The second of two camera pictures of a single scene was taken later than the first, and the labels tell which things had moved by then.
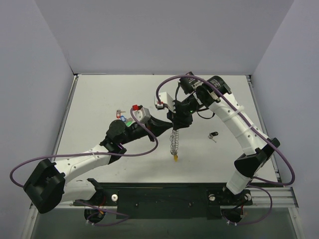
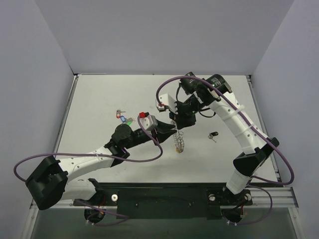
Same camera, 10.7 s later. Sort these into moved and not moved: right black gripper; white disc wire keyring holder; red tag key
Moved: white disc wire keyring holder
Not moved: right black gripper; red tag key
